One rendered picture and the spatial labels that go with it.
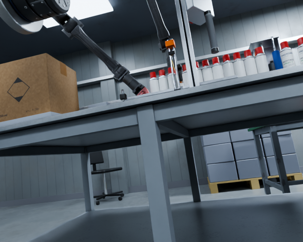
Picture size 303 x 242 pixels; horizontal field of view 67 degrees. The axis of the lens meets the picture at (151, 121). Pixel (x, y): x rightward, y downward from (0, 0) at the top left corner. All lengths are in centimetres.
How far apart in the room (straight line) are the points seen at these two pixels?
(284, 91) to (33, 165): 523
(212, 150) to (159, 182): 272
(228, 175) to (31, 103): 291
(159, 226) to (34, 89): 73
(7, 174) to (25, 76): 499
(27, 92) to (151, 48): 405
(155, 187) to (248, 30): 452
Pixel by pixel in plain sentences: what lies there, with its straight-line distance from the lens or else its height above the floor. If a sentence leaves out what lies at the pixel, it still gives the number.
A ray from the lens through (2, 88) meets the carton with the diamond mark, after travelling 119.
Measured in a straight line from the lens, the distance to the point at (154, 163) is 78.
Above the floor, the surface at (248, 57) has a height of 104.
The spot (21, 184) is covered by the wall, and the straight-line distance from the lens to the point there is 581.
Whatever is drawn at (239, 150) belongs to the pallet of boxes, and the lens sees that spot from 352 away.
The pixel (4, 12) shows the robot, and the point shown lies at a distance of 76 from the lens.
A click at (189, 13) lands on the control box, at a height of 129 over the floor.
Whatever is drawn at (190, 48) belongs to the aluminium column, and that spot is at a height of 109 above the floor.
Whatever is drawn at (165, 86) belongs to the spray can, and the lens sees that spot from 123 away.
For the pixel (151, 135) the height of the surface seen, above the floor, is 70.
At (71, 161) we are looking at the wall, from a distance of 510.
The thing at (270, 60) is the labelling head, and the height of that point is 106.
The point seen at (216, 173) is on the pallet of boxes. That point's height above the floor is 28.
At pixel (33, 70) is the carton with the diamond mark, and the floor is 105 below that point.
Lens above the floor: 63
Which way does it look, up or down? 9 degrees up
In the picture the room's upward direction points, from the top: 8 degrees counter-clockwise
